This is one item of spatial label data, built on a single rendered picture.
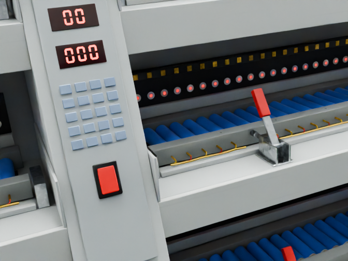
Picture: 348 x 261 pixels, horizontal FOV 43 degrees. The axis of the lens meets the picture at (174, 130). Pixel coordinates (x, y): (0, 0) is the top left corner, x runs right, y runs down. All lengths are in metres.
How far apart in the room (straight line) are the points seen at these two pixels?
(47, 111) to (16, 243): 0.13
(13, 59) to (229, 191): 0.26
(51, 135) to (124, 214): 0.10
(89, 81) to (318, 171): 0.29
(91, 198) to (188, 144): 0.15
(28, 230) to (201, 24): 0.28
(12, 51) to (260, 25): 0.27
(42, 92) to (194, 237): 0.34
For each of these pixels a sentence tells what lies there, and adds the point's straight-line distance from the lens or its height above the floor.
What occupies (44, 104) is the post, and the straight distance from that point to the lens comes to 0.44.
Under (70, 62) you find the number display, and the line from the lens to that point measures 0.44.
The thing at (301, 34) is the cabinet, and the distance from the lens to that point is 0.80.
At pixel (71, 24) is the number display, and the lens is 0.45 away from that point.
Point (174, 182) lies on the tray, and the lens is 0.50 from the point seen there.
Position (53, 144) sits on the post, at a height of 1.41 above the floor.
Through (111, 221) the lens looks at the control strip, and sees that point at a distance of 0.45.
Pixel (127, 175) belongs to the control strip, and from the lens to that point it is 0.45.
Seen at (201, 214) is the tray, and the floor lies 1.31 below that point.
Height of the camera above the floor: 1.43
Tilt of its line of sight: 3 degrees down
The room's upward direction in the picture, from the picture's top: 11 degrees counter-clockwise
